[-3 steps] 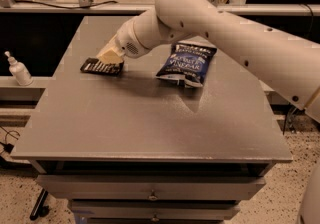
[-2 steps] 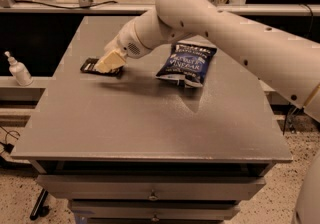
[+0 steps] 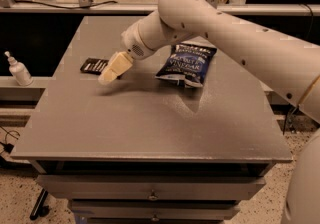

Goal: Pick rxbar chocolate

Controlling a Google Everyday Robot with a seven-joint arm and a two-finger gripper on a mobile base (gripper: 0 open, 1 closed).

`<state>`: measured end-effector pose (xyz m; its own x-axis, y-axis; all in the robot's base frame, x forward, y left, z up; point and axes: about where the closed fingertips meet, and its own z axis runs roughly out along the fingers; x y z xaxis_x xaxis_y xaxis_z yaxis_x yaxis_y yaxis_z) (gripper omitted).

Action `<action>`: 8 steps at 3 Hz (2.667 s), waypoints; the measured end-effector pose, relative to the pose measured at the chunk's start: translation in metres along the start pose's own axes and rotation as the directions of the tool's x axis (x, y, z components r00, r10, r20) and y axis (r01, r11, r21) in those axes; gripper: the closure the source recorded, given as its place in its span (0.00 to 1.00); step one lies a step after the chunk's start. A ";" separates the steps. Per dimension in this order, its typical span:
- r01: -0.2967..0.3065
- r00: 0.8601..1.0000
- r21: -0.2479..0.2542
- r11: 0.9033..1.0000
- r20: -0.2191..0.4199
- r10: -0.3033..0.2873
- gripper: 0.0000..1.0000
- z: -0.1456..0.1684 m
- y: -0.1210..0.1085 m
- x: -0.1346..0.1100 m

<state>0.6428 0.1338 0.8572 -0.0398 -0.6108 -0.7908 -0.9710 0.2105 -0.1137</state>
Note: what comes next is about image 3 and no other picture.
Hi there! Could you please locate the black cable on floor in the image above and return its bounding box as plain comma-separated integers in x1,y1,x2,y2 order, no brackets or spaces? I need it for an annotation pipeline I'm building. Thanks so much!
0,125,21,156

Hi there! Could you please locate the grey drawer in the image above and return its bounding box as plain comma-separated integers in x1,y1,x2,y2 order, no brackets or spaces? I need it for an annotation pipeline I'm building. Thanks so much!
69,200,240,220
37,175,266,201

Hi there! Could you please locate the white pump bottle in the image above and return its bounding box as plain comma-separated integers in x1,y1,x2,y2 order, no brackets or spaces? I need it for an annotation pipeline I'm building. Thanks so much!
4,51,33,86

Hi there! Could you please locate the upper grey drawer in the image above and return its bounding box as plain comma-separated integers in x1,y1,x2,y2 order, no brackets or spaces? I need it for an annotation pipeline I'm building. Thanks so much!
37,175,266,201

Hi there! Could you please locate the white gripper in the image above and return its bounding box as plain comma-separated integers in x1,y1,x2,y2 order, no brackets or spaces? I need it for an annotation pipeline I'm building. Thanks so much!
98,23,154,85

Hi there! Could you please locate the black cable on rail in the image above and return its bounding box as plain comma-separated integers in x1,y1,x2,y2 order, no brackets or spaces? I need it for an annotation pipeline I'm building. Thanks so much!
6,0,118,10

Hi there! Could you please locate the black rxbar chocolate bar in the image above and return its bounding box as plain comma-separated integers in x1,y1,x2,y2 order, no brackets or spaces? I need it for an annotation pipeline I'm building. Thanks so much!
80,58,108,75

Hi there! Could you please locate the grey drawer cabinet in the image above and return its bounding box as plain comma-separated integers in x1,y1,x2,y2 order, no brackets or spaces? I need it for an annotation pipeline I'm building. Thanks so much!
12,16,291,224

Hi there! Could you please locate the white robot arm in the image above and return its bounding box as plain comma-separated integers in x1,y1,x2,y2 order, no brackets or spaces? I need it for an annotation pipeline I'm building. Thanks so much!
99,0,320,224

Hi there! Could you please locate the blue salt vinegar chips bag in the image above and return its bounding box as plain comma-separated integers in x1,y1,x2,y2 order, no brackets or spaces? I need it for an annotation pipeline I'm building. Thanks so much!
155,43,217,88

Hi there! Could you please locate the lower grey drawer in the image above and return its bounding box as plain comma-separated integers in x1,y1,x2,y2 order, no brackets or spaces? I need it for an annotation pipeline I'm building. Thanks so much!
69,200,240,220

